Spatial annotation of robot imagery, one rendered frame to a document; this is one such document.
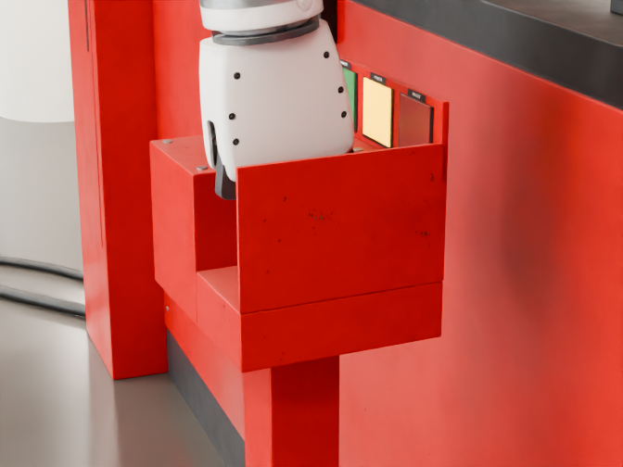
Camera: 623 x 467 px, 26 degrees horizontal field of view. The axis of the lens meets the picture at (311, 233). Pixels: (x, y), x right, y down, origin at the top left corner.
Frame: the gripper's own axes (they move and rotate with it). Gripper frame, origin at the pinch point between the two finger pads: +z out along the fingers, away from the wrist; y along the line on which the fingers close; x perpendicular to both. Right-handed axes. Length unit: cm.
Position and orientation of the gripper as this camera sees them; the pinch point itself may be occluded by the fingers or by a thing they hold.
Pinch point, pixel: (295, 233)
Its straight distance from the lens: 98.3
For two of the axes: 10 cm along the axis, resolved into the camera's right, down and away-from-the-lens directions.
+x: 4.2, 2.6, -8.7
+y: -9.0, 2.6, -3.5
